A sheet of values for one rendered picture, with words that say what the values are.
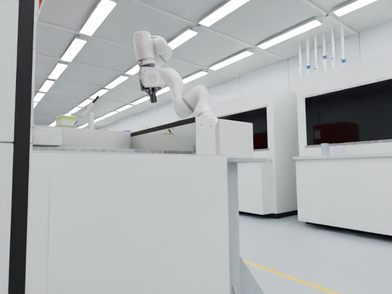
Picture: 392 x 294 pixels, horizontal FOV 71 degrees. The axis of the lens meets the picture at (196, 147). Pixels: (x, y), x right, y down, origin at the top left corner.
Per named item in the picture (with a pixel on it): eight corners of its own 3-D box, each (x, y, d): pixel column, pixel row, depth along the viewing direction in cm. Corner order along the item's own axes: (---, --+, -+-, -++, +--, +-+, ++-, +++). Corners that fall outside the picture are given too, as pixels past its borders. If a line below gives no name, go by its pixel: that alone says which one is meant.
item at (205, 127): (196, 155, 96) (195, 116, 97) (130, 160, 140) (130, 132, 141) (216, 155, 102) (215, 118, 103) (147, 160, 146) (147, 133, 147)
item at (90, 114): (81, 128, 128) (82, 100, 129) (79, 129, 131) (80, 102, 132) (95, 129, 131) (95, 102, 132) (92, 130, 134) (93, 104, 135)
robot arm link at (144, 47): (156, 61, 137) (137, 64, 136) (151, 35, 136) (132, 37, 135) (156, 56, 129) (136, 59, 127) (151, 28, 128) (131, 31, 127)
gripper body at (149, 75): (140, 62, 126) (145, 86, 127) (160, 62, 133) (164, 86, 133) (133, 67, 132) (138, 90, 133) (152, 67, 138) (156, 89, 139)
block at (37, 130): (32, 135, 82) (33, 125, 82) (31, 136, 85) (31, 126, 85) (62, 136, 87) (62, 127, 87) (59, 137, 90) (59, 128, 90)
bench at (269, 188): (266, 221, 385) (261, 83, 400) (190, 207, 527) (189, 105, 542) (307, 213, 451) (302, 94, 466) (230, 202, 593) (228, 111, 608)
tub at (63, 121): (60, 128, 127) (60, 114, 128) (54, 130, 132) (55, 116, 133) (76, 130, 133) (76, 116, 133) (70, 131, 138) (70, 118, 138)
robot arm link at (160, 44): (163, 48, 159) (169, 56, 132) (135, 52, 157) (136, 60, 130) (160, 32, 155) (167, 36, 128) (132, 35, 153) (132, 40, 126)
